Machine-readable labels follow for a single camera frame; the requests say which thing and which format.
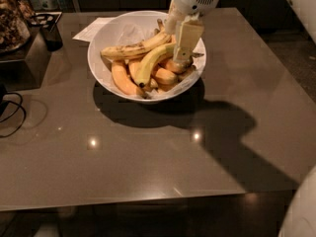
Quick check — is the black cup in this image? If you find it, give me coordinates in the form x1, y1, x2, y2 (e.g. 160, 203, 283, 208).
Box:
31, 13, 63, 51

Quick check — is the black cable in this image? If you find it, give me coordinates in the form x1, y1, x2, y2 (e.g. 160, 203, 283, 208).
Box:
0, 92, 28, 139

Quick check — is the white paper sheet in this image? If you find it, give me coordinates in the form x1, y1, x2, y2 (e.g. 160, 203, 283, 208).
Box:
73, 17, 113, 42

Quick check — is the small orange banana upper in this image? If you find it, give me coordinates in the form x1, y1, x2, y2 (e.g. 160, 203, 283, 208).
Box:
159, 58, 193, 74

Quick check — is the small orange banana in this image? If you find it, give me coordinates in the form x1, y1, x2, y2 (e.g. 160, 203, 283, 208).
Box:
159, 58, 193, 74
152, 66, 178, 85

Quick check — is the greenish yellow banana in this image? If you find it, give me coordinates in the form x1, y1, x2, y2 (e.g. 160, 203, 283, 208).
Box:
134, 41, 204, 89

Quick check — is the spotted yellow banana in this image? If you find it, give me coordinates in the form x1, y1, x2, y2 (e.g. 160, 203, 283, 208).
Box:
101, 19, 171, 60

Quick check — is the glass jar with snacks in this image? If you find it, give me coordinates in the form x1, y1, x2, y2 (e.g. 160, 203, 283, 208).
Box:
0, 0, 31, 53

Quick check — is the orange banana middle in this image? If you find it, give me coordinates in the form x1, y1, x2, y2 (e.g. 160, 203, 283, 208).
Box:
128, 59, 158, 92

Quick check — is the dark box stand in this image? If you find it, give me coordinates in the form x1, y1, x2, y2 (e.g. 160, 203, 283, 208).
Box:
0, 28, 51, 91

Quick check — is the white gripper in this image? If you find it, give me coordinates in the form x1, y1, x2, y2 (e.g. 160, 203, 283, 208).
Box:
164, 0, 219, 63

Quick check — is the white ceramic bowl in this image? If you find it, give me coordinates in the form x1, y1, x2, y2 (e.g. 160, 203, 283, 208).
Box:
87, 11, 206, 104

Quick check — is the orange banana left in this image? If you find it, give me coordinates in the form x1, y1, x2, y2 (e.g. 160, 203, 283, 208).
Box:
111, 60, 145, 98

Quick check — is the small orange banana lower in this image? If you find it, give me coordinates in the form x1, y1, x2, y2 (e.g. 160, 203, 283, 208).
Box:
152, 66, 178, 85

